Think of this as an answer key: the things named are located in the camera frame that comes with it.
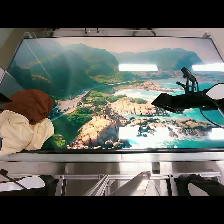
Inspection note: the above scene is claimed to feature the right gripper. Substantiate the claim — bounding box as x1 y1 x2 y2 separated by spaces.
151 92 208 113

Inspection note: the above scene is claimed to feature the cream garment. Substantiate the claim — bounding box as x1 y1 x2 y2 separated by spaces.
0 109 55 157

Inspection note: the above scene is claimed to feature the brown garment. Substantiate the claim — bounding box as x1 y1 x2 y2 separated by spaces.
4 88 56 125

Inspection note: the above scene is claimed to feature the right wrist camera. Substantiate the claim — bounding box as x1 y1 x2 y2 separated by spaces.
175 66 201 96

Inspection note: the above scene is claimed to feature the black cable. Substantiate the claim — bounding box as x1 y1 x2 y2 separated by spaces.
199 107 224 129

